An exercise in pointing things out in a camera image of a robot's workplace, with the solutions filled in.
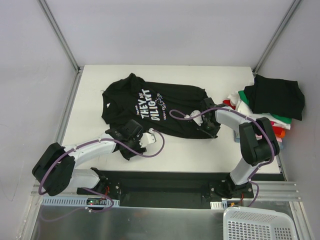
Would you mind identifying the aluminium front rail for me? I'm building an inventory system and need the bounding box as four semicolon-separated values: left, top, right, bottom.
31;181;301;201

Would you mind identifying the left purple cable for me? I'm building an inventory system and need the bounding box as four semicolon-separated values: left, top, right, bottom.
37;128;166;222

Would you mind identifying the aluminium frame post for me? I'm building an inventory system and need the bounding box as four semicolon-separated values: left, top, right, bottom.
252;0;303;76
37;0;81;74

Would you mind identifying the orange t-shirt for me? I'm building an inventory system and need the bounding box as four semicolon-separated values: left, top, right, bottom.
273;128;286;139

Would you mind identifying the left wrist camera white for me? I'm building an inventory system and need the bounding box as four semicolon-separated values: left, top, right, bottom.
139;128;157;148

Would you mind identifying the red t-shirt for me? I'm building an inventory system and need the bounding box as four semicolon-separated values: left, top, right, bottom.
222;99;283;130

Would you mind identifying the slotted cable duct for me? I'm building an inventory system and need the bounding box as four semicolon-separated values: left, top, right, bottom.
210;201;228;210
42;196;120;208

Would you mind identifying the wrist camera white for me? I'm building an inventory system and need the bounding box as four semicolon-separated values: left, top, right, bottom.
139;128;157;148
184;110;203;127

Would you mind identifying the left aluminium frame post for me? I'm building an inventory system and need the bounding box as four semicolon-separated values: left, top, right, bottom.
37;0;81;74

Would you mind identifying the black printed t-shirt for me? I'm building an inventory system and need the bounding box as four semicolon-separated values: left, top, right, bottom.
101;73;211;139

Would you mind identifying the white plastic basket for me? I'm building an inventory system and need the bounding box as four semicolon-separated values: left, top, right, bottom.
223;206;298;240

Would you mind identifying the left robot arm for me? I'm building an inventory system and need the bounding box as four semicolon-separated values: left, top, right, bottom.
32;120;146;196

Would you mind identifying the purple cable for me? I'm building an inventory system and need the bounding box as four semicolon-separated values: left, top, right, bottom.
37;128;166;222
168;107;281;208

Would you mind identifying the black folded t-shirt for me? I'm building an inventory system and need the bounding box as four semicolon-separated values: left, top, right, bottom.
243;74;305;121

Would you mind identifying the right slotted cable duct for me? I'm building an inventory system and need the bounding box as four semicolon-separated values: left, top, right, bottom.
210;201;228;210

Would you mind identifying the left slotted cable duct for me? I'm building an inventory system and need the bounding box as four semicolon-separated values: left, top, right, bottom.
42;196;120;208

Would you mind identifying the right aluminium frame post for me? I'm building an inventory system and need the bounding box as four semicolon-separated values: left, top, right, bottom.
252;0;303;76

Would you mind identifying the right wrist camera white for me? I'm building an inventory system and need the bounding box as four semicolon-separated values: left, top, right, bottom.
184;110;203;127

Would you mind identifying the white t-shirt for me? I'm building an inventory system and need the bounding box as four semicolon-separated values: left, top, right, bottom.
227;92;291;130

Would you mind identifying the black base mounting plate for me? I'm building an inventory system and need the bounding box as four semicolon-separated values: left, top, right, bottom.
74;169;287;208

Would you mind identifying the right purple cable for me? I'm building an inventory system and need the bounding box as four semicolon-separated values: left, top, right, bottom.
168;107;281;208

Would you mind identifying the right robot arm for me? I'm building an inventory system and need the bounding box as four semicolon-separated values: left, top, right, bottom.
199;98;280;199

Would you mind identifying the pink t-shirt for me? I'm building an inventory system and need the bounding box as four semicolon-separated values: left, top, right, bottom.
255;134;283;143

